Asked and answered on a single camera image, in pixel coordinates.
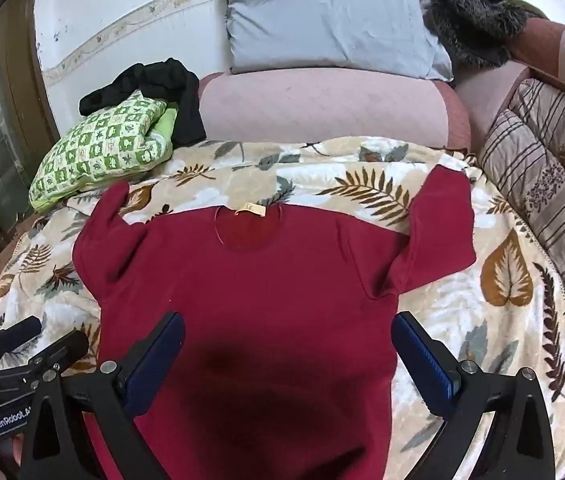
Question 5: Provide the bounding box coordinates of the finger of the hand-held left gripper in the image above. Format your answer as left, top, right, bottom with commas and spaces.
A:
0, 331, 90, 383
0, 316, 43, 361

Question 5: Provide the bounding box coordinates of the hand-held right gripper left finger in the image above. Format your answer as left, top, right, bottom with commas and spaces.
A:
21, 311, 186, 480

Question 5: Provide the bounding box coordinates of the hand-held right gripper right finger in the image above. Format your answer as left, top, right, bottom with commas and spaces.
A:
391, 311, 556, 480

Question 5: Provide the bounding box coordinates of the dark red sweater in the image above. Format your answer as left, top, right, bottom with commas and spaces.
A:
72, 165, 478, 480

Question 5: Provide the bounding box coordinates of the leaf print beige blanket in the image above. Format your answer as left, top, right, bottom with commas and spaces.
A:
0, 137, 565, 480

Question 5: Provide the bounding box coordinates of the green patterned pillow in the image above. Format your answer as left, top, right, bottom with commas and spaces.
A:
28, 90, 179, 213

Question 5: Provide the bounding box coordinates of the black garment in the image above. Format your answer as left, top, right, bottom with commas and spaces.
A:
79, 58, 207, 146

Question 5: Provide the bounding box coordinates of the pink bolster cushion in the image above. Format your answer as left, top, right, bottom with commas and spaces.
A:
197, 72, 471, 151

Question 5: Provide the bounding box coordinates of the pink sofa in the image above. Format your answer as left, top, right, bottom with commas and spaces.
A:
455, 19, 565, 151

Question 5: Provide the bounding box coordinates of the fur-trimmed olive coat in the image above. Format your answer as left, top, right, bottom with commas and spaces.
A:
421, 0, 546, 69

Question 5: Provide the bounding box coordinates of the grey pillow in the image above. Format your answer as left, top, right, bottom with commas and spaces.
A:
218, 0, 454, 82

